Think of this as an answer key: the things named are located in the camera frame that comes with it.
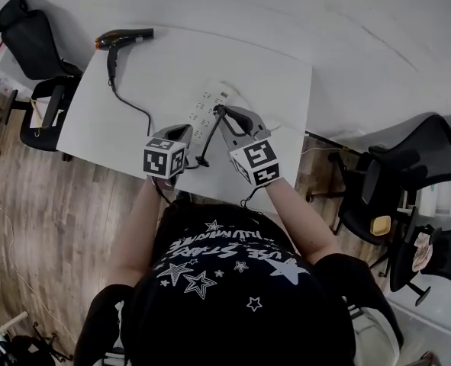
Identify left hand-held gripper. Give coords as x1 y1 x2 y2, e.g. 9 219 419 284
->
143 124 194 181

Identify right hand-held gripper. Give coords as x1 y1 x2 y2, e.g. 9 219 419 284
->
213 104 282 188

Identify white power strip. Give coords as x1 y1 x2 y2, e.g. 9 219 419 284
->
188 81 237 141

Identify black hair dryer cord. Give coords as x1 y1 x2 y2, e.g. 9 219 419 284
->
108 77 228 171

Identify black and orange hair dryer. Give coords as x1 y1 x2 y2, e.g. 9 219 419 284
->
94 27 156 91

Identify person's left forearm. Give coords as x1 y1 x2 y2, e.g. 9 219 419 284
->
114 175 164 281

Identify person's right forearm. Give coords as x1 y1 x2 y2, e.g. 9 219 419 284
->
265 179 343 267

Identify person's black star-print shirt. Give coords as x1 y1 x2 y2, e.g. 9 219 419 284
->
73 200 404 366

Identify white storage box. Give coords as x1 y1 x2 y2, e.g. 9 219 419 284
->
0 46 34 91

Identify small yellow container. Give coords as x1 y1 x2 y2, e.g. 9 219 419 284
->
369 214 391 236

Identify black folded stand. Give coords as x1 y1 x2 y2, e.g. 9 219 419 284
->
6 321 74 362

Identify white paper roll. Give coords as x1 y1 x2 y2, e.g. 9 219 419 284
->
418 188 438 217

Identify beige crumpled cloth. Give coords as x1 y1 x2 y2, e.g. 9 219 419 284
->
411 231 435 273

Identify person's light trousers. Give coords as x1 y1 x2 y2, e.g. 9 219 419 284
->
351 306 398 366

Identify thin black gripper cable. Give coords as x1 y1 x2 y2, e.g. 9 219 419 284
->
240 184 267 210
151 175 179 206

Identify white power strip cable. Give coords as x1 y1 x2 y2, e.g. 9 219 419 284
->
224 82 285 133

